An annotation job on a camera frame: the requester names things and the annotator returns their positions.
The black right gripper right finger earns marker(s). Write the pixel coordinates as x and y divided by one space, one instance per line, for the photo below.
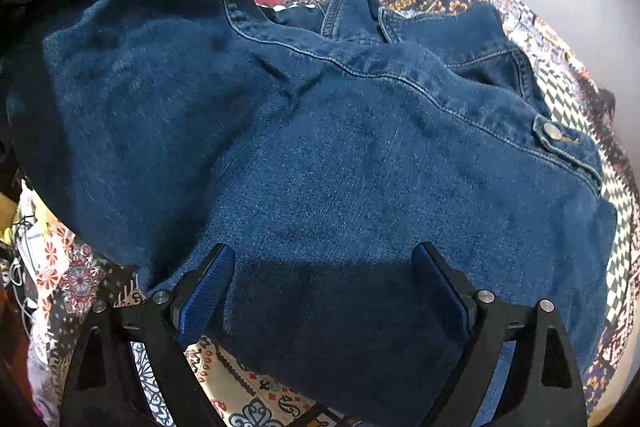
542 386

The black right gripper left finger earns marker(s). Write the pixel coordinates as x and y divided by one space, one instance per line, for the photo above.
103 387

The colourful patchwork bedspread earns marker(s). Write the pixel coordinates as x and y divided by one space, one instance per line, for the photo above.
71 275

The blue denim jacket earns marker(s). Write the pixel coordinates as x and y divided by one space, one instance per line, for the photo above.
322 145

